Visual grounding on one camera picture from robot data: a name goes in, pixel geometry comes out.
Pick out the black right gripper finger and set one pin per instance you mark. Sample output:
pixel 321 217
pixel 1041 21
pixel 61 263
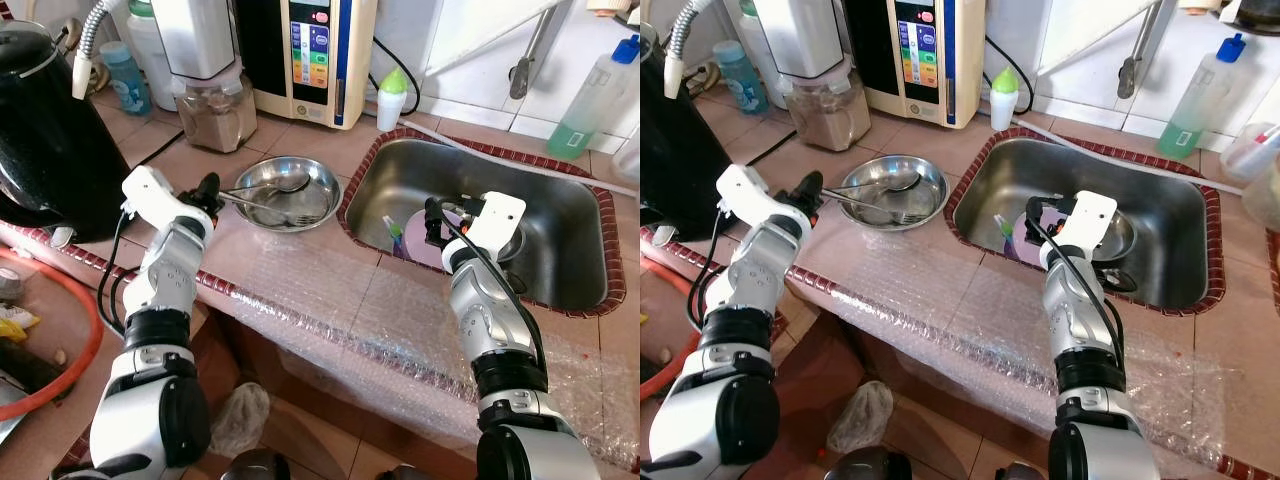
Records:
pixel 433 220
pixel 1033 218

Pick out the round steel plate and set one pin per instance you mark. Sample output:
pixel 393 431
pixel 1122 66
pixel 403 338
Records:
pixel 925 205
pixel 320 205

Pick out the red plastic basin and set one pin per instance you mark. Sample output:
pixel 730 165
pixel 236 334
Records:
pixel 92 330
pixel 688 340

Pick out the small steel bowl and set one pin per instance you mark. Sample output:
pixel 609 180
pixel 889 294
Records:
pixel 512 245
pixel 1124 240

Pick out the beige water ioniser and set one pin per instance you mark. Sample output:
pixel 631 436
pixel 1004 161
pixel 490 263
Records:
pixel 320 70
pixel 925 70

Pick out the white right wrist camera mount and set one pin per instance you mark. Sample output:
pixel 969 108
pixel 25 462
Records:
pixel 1090 215
pixel 500 215

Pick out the crumpled plastic bag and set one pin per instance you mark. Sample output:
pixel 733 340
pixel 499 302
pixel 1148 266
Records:
pixel 860 418
pixel 240 420

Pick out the purple plastic bowl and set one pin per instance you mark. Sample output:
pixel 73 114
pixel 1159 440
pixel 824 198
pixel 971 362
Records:
pixel 1020 245
pixel 415 245

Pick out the small white bottle green cap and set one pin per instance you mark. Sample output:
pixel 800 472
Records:
pixel 392 105
pixel 1004 103

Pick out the clear bubble wrap sheet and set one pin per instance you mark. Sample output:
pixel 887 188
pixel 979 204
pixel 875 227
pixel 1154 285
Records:
pixel 350 320
pixel 950 320

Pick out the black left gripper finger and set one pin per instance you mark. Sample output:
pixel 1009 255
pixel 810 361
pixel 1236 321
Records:
pixel 813 184
pixel 211 184

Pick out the dish soap bottle blue cap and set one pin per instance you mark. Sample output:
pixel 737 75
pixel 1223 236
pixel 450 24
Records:
pixel 1195 105
pixel 590 105

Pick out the white countertop appliance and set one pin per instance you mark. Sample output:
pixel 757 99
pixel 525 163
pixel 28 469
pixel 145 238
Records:
pixel 800 40
pixel 195 40

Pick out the black kettle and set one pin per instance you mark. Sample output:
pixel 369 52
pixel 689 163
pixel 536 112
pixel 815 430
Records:
pixel 680 150
pixel 50 140

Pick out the white jug green cap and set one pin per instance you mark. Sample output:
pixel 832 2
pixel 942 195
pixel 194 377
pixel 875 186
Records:
pixel 752 30
pixel 150 50

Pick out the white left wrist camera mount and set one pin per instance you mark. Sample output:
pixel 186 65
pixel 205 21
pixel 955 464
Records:
pixel 745 190
pixel 150 195

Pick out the hanging metal lever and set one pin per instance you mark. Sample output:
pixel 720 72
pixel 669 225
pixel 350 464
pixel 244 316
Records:
pixel 520 78
pixel 1128 78

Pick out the steel fork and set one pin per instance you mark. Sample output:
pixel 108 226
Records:
pixel 860 202
pixel 250 203

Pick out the stainless steel sink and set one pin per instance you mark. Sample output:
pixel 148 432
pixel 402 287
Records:
pixel 570 240
pixel 1170 235

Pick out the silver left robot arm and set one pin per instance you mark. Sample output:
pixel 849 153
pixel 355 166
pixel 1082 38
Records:
pixel 755 270
pixel 170 270

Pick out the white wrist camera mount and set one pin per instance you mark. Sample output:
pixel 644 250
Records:
pixel 745 190
pixel 1090 215
pixel 500 215
pixel 150 195

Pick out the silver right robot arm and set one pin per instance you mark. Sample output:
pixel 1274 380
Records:
pixel 1075 310
pixel 480 310

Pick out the glass jar brown powder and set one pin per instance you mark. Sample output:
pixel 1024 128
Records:
pixel 215 120
pixel 828 120

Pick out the green white plastic utensil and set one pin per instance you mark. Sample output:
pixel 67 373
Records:
pixel 392 232
pixel 1002 230

